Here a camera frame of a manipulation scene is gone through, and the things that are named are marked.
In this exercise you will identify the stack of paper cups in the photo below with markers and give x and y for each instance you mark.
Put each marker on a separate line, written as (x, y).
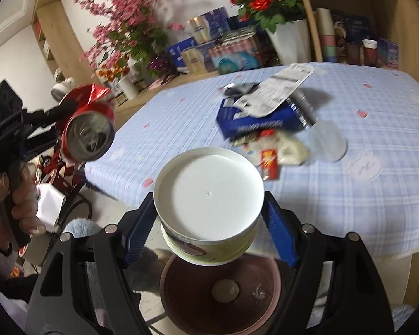
(326, 35)

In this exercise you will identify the person's left hand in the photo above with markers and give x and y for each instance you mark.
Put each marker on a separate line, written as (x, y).
(26, 195)

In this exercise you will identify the pink blossom plant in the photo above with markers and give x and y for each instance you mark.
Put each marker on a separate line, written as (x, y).
(125, 7)

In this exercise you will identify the light blue carton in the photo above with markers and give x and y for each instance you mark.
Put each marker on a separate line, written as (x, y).
(389, 52)

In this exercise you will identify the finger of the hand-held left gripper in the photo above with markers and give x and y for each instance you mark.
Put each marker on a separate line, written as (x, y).
(38, 143)
(45, 113)

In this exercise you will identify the wooden shelf unit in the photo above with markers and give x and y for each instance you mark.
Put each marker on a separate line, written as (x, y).
(408, 24)

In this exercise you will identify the blue box with silver cup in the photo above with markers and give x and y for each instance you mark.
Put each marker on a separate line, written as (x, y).
(192, 57)
(209, 24)

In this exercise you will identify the orange flower bunch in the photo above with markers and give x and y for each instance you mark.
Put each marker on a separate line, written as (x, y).
(111, 69)

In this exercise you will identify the blue snack packet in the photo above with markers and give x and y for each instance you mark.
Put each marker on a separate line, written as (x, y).
(258, 124)

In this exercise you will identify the crushed red drink can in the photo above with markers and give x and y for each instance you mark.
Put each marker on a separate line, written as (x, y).
(87, 132)

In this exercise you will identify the white plastic wrapper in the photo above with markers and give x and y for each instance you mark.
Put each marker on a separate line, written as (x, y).
(293, 150)

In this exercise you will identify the tall white vase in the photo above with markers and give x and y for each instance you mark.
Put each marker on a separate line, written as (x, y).
(289, 42)

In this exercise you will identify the dark blue box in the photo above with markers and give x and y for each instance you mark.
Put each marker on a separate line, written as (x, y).
(356, 28)

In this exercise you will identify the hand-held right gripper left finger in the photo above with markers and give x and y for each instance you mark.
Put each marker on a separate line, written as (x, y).
(139, 228)

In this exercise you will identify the clear plastic lid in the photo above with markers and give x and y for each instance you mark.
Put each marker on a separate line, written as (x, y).
(326, 141)

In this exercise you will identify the red and black patterned cloth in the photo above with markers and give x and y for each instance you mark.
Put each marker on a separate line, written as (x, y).
(64, 174)

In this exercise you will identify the red snack packet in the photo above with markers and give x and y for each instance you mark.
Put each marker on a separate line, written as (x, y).
(269, 164)

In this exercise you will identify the printed white paper sheet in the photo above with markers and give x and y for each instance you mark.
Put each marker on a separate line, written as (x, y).
(276, 90)

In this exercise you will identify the purple flower bunch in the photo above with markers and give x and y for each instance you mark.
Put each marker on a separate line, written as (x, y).
(162, 65)

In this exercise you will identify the white desk fan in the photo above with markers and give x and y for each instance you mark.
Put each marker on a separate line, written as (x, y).
(63, 89)

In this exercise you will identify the blue gift boxes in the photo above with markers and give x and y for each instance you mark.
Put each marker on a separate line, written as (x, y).
(234, 47)

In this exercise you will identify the red rose bouquet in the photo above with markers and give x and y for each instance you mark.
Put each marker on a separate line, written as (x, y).
(262, 3)

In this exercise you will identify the white paper bowl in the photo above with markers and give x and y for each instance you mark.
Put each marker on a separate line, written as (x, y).
(209, 195)

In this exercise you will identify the red paper cup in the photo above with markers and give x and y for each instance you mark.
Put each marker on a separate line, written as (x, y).
(370, 52)

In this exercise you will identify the blue plaid tablecloth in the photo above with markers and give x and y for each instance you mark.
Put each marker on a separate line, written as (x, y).
(370, 181)

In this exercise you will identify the crumpled silver foil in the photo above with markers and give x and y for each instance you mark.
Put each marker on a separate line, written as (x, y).
(239, 89)

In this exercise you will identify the brown plastic bin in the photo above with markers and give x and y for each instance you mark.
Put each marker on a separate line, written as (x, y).
(188, 286)

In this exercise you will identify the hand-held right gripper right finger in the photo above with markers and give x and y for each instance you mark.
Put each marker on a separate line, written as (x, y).
(279, 230)

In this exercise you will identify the colourful printed wrapper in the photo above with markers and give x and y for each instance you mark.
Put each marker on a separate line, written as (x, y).
(246, 143)

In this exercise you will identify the small white vase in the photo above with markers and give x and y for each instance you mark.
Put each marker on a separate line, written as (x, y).
(127, 87)

